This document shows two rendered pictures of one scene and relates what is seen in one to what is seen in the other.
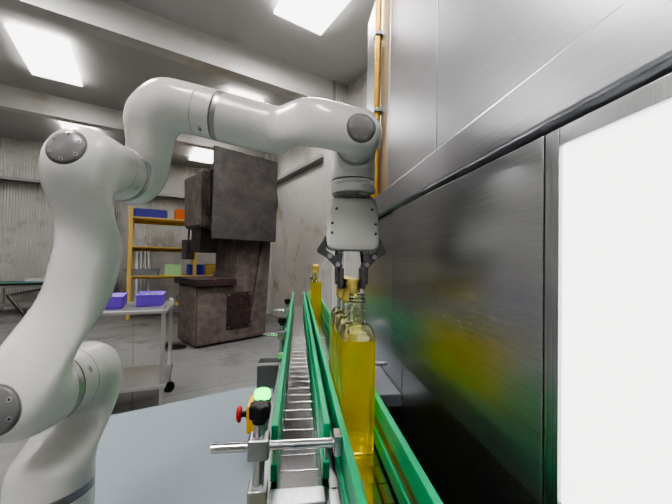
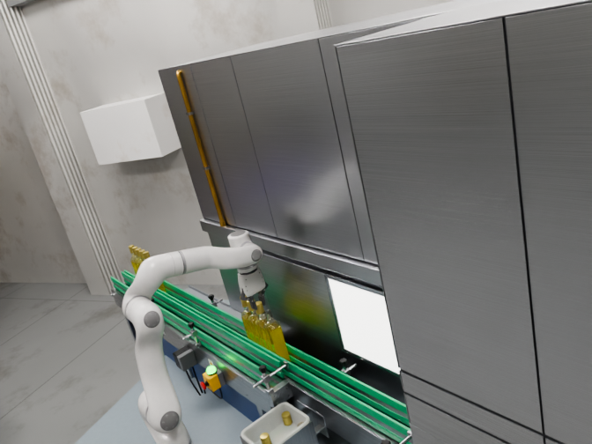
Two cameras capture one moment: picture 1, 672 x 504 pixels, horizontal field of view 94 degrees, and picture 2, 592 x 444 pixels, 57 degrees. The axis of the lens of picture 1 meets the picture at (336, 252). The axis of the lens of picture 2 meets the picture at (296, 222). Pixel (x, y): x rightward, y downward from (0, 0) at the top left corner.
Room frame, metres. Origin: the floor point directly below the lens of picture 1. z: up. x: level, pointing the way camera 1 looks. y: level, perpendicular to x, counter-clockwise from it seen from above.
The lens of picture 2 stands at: (-1.31, 0.69, 2.36)
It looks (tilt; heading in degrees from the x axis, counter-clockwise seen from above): 20 degrees down; 333
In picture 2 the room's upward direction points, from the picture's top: 14 degrees counter-clockwise
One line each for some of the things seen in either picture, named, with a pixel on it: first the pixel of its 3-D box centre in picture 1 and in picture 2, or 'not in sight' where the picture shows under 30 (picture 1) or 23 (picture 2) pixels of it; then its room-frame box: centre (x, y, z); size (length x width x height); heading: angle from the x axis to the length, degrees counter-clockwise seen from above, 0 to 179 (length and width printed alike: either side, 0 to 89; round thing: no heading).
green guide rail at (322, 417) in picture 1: (307, 323); (183, 312); (1.33, 0.11, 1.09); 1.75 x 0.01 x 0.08; 7
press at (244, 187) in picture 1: (220, 244); not in sight; (5.18, 1.91, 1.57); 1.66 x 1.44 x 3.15; 123
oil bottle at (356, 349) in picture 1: (355, 383); (276, 343); (0.55, -0.04, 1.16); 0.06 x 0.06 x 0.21; 8
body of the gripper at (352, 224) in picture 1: (352, 222); (251, 279); (0.61, -0.03, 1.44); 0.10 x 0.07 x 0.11; 97
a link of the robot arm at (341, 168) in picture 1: (353, 147); (242, 247); (0.60, -0.03, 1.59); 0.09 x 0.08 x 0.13; 3
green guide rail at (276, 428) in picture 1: (289, 324); (171, 319); (1.32, 0.19, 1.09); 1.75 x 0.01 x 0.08; 7
